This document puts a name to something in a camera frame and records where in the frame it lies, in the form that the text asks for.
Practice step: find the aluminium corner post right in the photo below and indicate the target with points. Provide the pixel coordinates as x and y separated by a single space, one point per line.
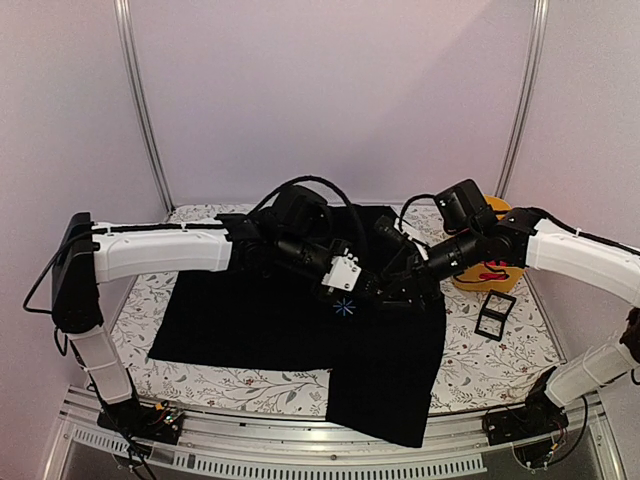
531 70

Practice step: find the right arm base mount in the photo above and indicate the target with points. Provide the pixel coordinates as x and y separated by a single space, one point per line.
538 416

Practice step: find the black brooch display box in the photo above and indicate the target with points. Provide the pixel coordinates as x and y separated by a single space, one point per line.
493 315

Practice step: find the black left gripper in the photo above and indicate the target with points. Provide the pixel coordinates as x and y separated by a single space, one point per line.
364 280

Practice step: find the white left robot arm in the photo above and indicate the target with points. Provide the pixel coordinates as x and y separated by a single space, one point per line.
221 263

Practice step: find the magenta cloth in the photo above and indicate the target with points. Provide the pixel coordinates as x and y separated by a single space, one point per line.
494 271

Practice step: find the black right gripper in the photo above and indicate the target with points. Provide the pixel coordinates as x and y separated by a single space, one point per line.
415 268

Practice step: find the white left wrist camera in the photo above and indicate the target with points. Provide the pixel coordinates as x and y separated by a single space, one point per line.
343 273

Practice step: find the floral tablecloth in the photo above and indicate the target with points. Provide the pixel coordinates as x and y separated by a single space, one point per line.
475 373

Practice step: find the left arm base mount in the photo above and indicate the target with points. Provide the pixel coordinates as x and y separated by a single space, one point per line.
132 419

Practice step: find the aluminium front rail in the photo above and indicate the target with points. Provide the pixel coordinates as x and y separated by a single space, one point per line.
219 444

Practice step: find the aluminium corner post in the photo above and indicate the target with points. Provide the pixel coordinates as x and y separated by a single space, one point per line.
531 70
124 22

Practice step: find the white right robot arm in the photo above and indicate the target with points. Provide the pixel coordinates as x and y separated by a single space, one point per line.
534 239

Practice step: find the black t-shirt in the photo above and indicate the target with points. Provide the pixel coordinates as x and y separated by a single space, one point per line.
382 363

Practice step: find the aluminium corner post left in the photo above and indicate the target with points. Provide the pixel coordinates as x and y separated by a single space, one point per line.
124 22

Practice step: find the yellow plastic basket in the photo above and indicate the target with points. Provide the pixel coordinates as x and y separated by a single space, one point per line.
469 280

